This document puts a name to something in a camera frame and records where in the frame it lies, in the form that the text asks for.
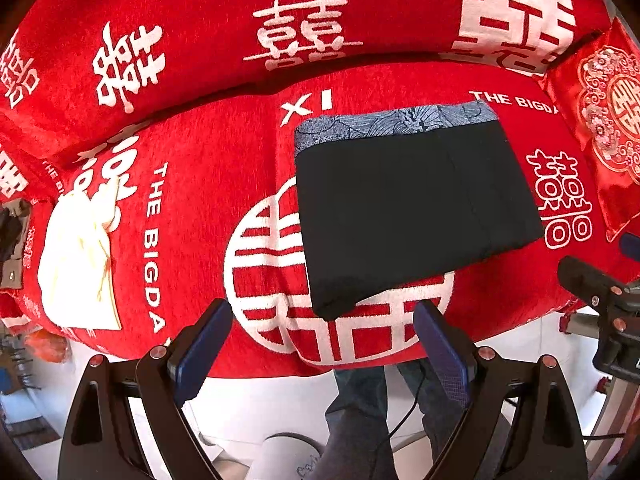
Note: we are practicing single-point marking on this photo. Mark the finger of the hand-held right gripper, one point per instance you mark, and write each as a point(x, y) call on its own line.
point(585, 277)
point(631, 247)

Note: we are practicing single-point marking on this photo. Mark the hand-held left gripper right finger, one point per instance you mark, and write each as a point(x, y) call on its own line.
point(442, 355)

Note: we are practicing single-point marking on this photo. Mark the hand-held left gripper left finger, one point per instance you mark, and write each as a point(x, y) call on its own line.
point(205, 355)

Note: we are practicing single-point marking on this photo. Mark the dark pants with patterned waistband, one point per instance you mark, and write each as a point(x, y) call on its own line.
point(400, 200)

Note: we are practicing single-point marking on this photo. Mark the person's right leg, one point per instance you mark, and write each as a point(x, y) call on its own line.
point(430, 410)

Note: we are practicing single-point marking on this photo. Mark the person's leg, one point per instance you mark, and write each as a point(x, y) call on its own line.
point(430, 410)
point(355, 410)

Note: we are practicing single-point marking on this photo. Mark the person's left leg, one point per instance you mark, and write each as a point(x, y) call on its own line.
point(355, 410)

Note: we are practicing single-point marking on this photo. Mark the white round container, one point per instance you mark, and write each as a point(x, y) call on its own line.
point(287, 455)

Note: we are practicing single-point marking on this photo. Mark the red embroidered cushion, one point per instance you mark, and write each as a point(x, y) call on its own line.
point(615, 110)

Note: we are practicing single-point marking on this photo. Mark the cream cloth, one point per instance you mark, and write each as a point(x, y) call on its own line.
point(75, 270)

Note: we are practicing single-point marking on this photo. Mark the orange bag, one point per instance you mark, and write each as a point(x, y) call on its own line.
point(47, 346)

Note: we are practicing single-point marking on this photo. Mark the brown box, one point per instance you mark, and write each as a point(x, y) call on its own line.
point(12, 260)

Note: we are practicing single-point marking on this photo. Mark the red printed blanket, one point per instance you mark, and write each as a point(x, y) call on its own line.
point(200, 85)

